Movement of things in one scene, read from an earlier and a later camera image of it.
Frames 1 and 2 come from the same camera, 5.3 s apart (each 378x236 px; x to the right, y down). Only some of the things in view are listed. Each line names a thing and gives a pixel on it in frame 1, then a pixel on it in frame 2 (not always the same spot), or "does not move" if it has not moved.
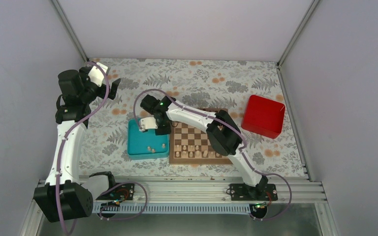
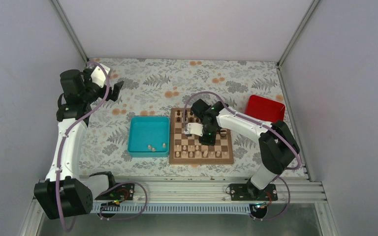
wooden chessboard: [189, 144] does not move
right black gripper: [166, 131] → [210, 141]
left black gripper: [113, 90] does not move
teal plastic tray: [145, 145] does not move
